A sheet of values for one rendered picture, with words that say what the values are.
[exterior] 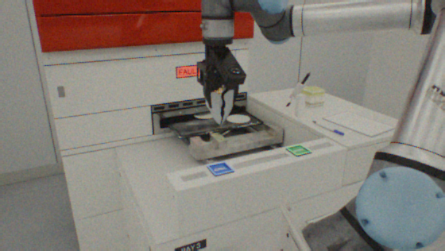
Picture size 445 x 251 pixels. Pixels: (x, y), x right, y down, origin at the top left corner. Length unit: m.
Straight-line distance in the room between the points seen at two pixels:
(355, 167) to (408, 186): 0.65
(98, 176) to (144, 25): 0.64
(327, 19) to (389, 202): 0.43
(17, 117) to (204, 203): 2.24
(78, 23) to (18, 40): 1.58
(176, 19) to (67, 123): 0.56
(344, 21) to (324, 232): 0.44
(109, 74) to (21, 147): 1.79
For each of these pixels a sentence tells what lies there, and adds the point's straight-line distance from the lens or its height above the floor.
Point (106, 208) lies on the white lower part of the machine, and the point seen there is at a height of 0.54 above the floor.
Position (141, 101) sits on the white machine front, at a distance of 1.39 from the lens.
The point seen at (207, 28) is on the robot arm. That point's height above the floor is 1.33.
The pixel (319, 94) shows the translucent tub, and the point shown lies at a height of 1.01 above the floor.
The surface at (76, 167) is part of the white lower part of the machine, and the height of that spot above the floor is 0.76.
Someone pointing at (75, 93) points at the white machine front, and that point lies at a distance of 1.34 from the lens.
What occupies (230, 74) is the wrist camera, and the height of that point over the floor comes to 1.24.
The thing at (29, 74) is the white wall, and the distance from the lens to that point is 2.85.
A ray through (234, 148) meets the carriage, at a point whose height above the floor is 0.87.
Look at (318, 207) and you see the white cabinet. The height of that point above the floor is 0.77.
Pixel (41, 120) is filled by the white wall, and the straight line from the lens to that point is 2.94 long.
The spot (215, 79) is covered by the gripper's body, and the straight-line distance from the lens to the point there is 0.80.
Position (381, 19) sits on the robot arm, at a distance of 0.81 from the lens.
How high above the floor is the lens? 1.41
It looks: 22 degrees down
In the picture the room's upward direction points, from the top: straight up
